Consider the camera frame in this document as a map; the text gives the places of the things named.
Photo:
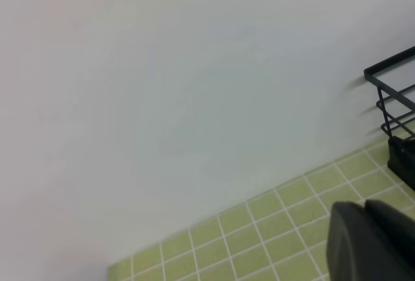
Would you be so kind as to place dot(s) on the black drip tray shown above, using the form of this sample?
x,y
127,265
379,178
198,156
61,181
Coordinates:
x,y
401,159

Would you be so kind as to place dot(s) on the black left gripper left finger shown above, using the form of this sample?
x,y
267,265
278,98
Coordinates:
x,y
357,248

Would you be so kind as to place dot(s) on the black wire dish rack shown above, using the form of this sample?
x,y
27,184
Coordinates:
x,y
387,93

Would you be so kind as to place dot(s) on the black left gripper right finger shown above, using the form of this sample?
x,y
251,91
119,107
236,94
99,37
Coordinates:
x,y
396,233

